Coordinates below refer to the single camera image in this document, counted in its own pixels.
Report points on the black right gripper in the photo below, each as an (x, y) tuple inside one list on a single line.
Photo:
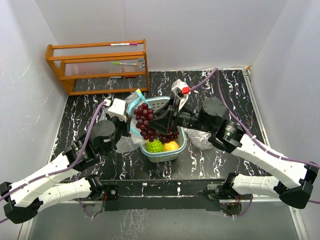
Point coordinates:
[(162, 121)]

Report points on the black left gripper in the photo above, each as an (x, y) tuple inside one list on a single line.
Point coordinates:
[(125, 124)]

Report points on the blue zipper clear bag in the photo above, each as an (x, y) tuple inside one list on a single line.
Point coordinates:
[(133, 142)]

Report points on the dark red grape bunch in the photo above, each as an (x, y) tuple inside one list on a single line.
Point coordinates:
[(143, 114)]

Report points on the green bumpy fruit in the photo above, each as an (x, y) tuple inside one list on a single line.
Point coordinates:
[(156, 146)]

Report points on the red zipper clear bag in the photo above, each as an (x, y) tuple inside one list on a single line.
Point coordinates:
[(199, 139)]

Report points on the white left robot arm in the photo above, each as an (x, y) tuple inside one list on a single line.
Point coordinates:
[(44, 188)]

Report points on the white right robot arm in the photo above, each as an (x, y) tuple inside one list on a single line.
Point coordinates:
[(289, 181)]

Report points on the light blue plastic basket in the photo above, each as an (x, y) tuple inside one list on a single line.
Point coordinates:
[(167, 156)]

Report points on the yellow lemon fruit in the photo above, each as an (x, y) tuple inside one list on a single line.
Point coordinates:
[(170, 146)]

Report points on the green capped marker pen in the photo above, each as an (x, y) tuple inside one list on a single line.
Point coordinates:
[(125, 63)]

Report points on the wooden shelf rack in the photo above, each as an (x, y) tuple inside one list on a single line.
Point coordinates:
[(73, 62)]

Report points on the pink white marker pen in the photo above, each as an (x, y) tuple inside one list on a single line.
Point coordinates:
[(124, 44)]

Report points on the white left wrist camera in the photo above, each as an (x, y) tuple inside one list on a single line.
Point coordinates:
[(116, 108)]

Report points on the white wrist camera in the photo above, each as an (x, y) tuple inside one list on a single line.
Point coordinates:
[(181, 93), (116, 108)]

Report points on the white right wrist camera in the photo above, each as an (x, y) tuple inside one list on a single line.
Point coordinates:
[(181, 93)]

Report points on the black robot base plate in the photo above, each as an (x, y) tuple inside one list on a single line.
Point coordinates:
[(164, 194)]

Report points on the aluminium frame rail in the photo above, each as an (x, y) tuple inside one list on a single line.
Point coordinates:
[(268, 127)]

